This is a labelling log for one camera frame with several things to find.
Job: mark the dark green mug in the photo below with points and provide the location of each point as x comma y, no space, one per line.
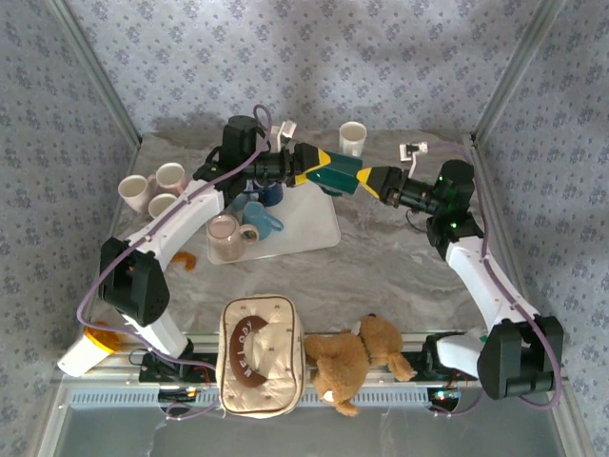
338,171

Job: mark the dark navy blue mug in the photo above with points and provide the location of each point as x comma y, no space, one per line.
272,196

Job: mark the white mug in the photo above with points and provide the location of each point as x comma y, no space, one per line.
351,145

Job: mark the teal blue mug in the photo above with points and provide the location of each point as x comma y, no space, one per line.
254,224

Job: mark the light pink mug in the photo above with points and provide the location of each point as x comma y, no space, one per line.
171,177
135,195

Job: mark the pinkish clear mug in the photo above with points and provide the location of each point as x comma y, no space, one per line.
226,245

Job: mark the pale cream mug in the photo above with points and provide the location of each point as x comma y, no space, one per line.
163,205

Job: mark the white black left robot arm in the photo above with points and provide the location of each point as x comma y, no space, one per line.
181,219

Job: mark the white plastic tray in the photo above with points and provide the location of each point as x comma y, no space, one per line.
304,228

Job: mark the small orange-brown plush toy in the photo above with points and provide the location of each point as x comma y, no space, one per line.
188,259

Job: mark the clear plastic packet green label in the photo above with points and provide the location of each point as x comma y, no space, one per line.
483,339

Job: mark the large brown teddy bear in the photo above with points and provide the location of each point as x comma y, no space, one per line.
342,362

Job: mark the beige quilted tissue box cover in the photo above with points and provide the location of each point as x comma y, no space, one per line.
259,362

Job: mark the small circuit board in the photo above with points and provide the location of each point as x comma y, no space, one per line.
178,393
445,395

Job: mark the white bottle with orange cap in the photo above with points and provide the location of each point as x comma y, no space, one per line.
78,359

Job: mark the aluminium frame post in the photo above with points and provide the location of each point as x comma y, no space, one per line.
98,71
515,71

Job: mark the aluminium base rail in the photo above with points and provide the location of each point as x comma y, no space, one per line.
202,336

